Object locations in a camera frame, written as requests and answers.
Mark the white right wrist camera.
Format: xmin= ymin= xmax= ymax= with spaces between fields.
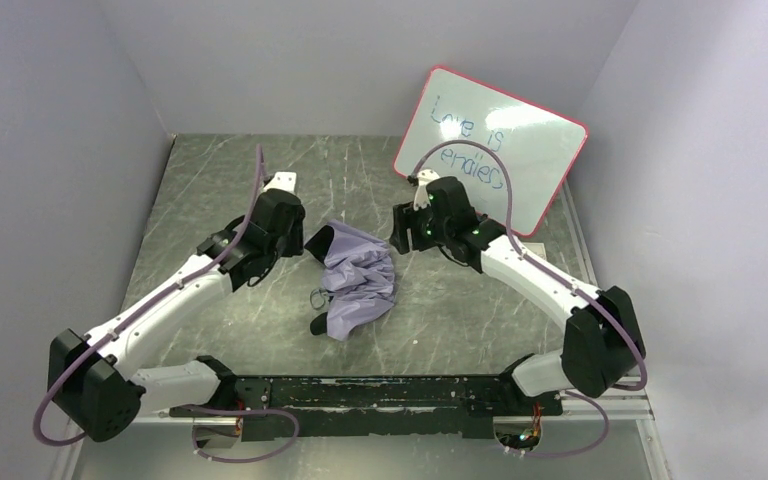
xmin=411 ymin=169 xmax=440 ymax=211

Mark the lilac left arm cable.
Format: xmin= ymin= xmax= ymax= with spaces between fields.
xmin=31 ymin=144 xmax=302 ymax=465

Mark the white paper box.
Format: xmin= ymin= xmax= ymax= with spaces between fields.
xmin=523 ymin=242 xmax=548 ymax=260

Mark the red framed whiteboard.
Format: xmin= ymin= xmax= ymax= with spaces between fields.
xmin=393 ymin=66 xmax=589 ymax=237

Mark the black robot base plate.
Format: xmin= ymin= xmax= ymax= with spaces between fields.
xmin=170 ymin=356 xmax=563 ymax=441

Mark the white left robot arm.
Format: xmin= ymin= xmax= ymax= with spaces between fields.
xmin=34 ymin=187 xmax=305 ymax=445

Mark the lilac and black folding umbrella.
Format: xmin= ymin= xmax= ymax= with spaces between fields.
xmin=304 ymin=220 xmax=396 ymax=341

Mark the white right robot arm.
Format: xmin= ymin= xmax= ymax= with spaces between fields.
xmin=390 ymin=170 xmax=645 ymax=398

